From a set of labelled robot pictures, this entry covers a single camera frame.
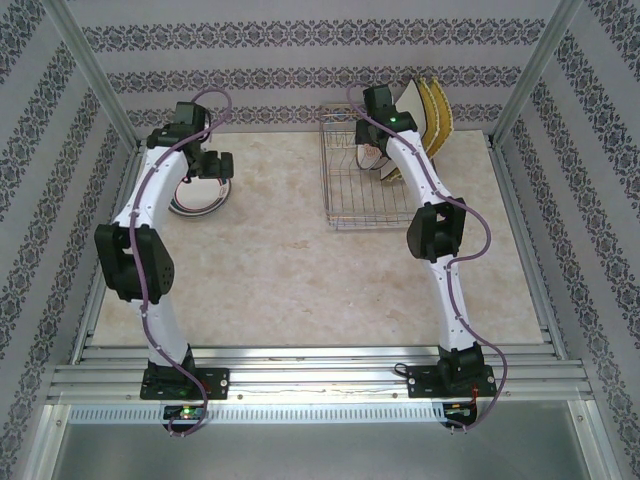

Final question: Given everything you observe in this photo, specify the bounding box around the metal wire dish rack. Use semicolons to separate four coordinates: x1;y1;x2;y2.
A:
318;103;441;234

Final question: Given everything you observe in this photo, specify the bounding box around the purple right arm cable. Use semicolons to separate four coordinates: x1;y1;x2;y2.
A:
346;82;510;434

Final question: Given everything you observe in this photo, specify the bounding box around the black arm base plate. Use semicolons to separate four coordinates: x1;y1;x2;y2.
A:
140;367;231;401
407;362;498;400

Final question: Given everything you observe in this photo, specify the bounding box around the aluminium frame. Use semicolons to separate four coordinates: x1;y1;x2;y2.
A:
19;0;621;480

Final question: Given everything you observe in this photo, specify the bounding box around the white slotted cable duct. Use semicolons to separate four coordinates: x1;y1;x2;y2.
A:
67;403;446;424

